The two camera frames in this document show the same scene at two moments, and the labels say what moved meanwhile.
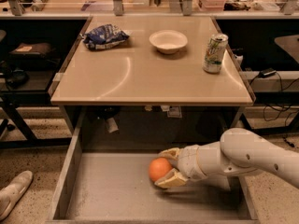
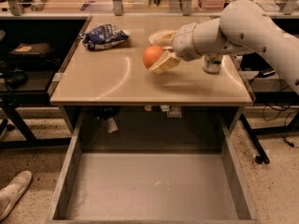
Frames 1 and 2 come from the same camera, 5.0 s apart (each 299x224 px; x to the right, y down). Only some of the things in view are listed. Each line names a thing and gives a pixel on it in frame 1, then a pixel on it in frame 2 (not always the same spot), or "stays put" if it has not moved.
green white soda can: (214, 55) stays put
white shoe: (10, 192) stays put
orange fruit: (159, 167) → (151, 54)
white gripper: (188, 162) → (183, 42)
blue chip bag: (105, 36) stays put
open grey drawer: (116, 168) stays put
